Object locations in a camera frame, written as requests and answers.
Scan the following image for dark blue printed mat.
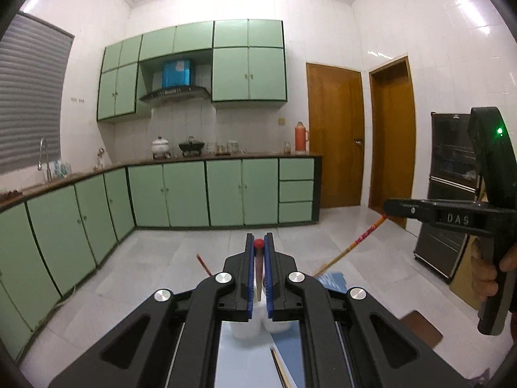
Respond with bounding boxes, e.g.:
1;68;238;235
275;272;349;388

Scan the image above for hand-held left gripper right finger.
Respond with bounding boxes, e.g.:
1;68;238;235
264;232;478;388

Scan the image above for orange thermos flask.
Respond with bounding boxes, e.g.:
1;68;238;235
293;121;310;154

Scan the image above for brown cardboard box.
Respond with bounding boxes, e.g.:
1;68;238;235
448;242;486;312

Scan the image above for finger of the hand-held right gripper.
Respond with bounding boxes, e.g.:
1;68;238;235
382;198;436;225

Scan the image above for person's right hand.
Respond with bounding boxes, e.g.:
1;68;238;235
470;238;517;312

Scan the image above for red-patterned wooden chopstick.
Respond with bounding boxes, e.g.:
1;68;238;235
313;213;386;277

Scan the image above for metal sink faucet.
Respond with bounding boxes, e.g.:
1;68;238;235
37;138;53;183

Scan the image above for grey window blind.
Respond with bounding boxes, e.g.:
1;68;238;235
0;12;76;175

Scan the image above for white floor cable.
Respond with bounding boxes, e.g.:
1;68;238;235
52;286;78;313

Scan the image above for brown wooden door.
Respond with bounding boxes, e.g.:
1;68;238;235
368;55;417;229
305;62;366;210

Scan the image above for green wall cabinets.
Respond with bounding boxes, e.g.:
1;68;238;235
96;18;289;122

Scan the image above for black glass-door cabinet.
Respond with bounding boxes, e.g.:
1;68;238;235
413;111;492;284

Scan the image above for row of mixed chopsticks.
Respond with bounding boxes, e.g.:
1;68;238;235
270;345;290;388

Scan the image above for gas stove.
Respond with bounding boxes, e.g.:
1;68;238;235
151;151;206;159

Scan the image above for white lidded pot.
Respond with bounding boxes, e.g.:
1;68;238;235
151;136;171;158

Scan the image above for white two-compartment utensil holder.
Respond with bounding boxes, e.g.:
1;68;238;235
228;273;297;341

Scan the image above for group of glass jars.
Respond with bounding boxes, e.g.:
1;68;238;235
206;140;247;156

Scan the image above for green base cabinets with countertop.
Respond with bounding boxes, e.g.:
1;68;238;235
0;154;323;366

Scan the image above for black wok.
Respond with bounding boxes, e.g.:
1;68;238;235
178;136;205;157

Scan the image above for range hood with blue chimney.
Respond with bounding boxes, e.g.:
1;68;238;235
139;58;212;104

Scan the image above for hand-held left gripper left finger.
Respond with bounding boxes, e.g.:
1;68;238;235
47;233;257;388

